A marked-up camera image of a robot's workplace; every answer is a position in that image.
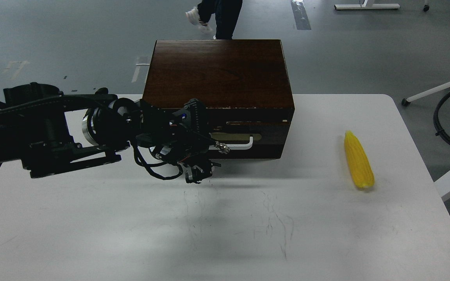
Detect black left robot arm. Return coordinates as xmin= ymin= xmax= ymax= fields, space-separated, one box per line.
xmin=0 ymin=82 xmax=230 ymax=183

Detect yellow corn cob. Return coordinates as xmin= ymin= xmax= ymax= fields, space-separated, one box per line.
xmin=343 ymin=130 xmax=375 ymax=189

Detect white desk base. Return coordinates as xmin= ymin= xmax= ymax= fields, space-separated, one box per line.
xmin=334 ymin=0 xmax=401 ymax=11

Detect dark wooden drawer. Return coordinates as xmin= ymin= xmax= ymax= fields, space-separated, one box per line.
xmin=207 ymin=107 xmax=295 ymax=159

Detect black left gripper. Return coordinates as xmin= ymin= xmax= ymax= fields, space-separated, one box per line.
xmin=132 ymin=98 xmax=230 ymax=184

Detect white drawer handle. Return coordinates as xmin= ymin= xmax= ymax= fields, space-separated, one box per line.
xmin=219 ymin=135 xmax=254 ymax=151

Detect walking person legs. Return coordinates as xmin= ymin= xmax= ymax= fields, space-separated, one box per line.
xmin=185 ymin=0 xmax=243 ymax=40

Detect dark wooden drawer cabinet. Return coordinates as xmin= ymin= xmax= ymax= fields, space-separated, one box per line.
xmin=142 ymin=39 xmax=295 ymax=160

